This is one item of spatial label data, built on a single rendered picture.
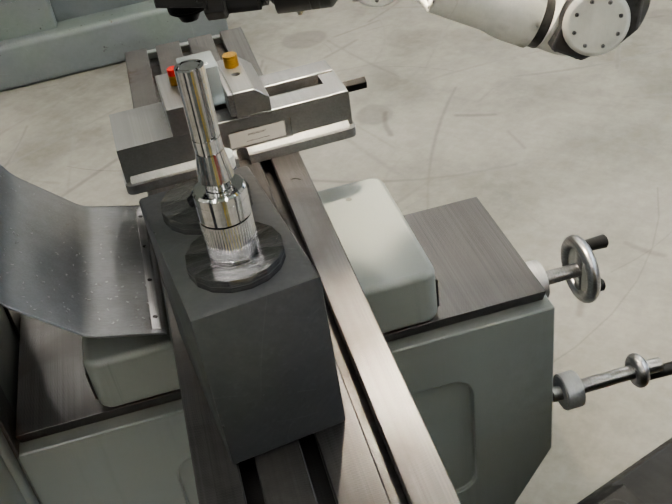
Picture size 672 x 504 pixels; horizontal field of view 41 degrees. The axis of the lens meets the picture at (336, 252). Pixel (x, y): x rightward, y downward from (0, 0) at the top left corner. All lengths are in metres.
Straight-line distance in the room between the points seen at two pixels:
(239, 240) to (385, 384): 0.25
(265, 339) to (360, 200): 0.64
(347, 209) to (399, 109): 2.01
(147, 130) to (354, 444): 0.63
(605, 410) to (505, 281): 0.87
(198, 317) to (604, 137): 2.49
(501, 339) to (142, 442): 0.54
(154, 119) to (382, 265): 0.40
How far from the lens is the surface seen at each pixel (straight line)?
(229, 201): 0.76
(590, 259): 1.50
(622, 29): 1.11
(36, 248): 1.28
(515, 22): 1.11
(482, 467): 1.55
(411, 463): 0.87
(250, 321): 0.79
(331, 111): 1.34
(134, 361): 1.23
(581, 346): 2.33
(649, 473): 1.31
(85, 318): 1.20
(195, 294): 0.79
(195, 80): 0.72
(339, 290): 1.06
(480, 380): 1.40
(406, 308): 1.27
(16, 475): 1.33
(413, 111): 3.35
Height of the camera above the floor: 1.60
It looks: 37 degrees down
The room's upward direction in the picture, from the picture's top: 9 degrees counter-clockwise
